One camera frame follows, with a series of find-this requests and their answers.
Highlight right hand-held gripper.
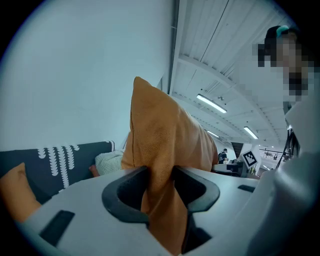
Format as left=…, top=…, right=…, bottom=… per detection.
left=234, top=143, right=263, bottom=176

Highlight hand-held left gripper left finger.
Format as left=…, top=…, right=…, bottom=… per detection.
left=101, top=165, right=151, bottom=224

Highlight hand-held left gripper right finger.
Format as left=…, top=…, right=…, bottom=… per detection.
left=171, top=165, right=221, bottom=254

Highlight orange pillow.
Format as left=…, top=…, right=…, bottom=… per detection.
left=0, top=162, right=42, bottom=224
left=120, top=76, right=220, bottom=256

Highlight dark patterned sofa seat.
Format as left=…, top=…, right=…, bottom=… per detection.
left=0, top=140, right=116, bottom=205

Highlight metal railing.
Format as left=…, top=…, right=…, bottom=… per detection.
left=259, top=147, right=286, bottom=161

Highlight white knitted blanket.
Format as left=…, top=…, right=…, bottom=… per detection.
left=94, top=149, right=125, bottom=176

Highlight person's white shirt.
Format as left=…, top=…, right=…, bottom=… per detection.
left=282, top=94, right=320, bottom=161

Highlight person's head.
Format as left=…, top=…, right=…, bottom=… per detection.
left=257, top=24, right=320, bottom=102

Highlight grey ceiling conduit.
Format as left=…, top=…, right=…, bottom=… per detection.
left=166, top=0, right=180, bottom=95

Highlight black cables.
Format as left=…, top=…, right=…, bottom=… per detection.
left=274, top=123, right=301, bottom=165

